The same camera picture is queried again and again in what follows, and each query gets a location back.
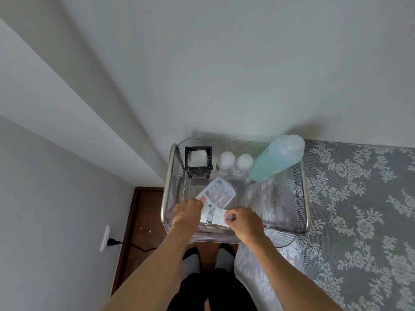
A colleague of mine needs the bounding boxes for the black trousers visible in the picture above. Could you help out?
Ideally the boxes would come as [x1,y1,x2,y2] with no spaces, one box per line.
[167,267,260,311]

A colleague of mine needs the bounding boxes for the person's right forearm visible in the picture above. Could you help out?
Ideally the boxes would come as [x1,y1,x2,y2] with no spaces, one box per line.
[239,238,345,311]

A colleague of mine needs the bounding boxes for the black square cotton holder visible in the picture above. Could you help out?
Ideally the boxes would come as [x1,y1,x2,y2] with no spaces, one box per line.
[184,146,213,178]

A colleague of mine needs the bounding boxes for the large turquoise liquid bottle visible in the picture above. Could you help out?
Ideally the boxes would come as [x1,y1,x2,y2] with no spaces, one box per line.
[249,135,306,182]

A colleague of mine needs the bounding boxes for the person's left forearm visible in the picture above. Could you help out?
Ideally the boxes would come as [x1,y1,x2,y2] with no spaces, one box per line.
[103,223,199,311]

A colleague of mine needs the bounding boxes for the grey lace bedspread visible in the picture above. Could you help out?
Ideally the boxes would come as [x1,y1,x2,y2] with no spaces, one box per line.
[233,139,415,311]

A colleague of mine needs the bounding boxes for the grey sock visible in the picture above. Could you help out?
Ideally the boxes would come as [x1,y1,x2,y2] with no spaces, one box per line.
[215,247,235,274]
[182,247,201,274]

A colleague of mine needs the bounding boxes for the clear plastic first-aid pouch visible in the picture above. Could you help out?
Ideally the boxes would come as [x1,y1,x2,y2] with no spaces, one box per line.
[195,177,236,211]

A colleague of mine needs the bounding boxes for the person's left hand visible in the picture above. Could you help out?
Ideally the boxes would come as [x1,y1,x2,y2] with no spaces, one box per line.
[171,199,204,229]

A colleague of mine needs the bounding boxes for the white wall outlet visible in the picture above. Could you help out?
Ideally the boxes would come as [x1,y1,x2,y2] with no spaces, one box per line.
[99,225,113,252]

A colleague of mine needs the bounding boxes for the small clear white-capped bottle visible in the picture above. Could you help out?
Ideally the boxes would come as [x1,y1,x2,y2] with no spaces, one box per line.
[217,151,236,176]
[231,154,254,179]

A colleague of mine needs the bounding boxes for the clear acrylic side table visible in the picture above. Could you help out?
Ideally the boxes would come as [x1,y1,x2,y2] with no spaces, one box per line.
[160,136,311,248]

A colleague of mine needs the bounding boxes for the person's right hand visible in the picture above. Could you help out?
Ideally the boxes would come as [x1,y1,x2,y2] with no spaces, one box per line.
[224,206,267,246]

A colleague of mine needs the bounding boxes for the black power cable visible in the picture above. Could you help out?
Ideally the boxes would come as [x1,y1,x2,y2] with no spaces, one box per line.
[120,242,157,254]

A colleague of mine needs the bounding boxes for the white paper packet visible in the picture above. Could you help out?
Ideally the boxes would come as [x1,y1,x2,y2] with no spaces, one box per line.
[200,206,229,228]

